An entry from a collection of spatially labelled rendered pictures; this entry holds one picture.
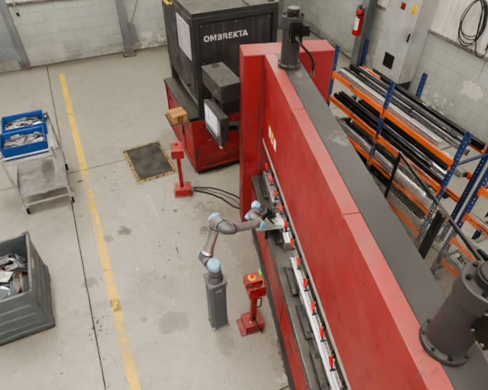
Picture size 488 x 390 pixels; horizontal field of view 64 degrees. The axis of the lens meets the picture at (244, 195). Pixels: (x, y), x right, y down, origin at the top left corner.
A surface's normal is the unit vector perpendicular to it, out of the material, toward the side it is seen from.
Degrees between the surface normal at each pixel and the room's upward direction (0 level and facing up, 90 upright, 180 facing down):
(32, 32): 90
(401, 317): 0
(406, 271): 0
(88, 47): 90
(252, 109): 90
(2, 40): 90
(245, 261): 0
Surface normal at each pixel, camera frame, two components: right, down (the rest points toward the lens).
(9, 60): 0.41, 0.63
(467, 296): -0.88, 0.32
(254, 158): 0.17, 0.68
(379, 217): 0.00, -0.73
